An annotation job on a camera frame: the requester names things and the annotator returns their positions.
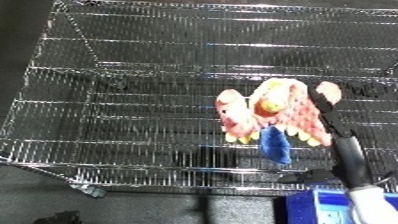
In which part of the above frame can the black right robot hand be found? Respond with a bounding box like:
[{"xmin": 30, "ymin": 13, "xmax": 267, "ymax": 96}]
[{"xmin": 275, "ymin": 85, "xmax": 377, "ymax": 190}]

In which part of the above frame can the pink soft toy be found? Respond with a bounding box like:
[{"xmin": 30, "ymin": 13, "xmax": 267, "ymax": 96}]
[{"xmin": 213, "ymin": 77, "xmax": 345, "ymax": 165}]

